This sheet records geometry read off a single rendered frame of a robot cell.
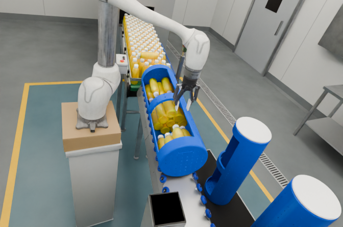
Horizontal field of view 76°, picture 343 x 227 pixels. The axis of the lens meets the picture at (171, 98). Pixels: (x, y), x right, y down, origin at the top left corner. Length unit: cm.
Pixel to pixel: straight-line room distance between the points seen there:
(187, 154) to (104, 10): 87
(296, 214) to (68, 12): 556
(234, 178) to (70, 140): 133
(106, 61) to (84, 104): 28
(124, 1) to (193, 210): 111
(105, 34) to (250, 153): 130
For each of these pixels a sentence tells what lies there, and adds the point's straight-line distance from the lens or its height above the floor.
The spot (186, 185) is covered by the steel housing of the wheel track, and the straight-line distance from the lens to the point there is 142.
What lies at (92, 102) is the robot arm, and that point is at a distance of 127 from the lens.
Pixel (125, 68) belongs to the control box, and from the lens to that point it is 206.
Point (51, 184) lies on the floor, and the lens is 252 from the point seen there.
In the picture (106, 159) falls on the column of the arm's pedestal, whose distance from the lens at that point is 153.
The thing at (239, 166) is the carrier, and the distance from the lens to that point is 191.
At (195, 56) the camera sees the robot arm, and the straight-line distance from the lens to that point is 106.
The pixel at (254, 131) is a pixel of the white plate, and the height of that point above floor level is 104.
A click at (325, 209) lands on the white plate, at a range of 164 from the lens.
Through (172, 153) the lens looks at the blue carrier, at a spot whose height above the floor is 117.
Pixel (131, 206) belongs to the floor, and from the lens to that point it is 234.
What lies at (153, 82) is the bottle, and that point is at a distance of 178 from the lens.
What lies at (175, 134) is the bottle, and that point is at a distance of 131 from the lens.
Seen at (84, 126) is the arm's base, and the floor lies 112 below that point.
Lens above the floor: 208
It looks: 35 degrees down
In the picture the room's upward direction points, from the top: 14 degrees clockwise
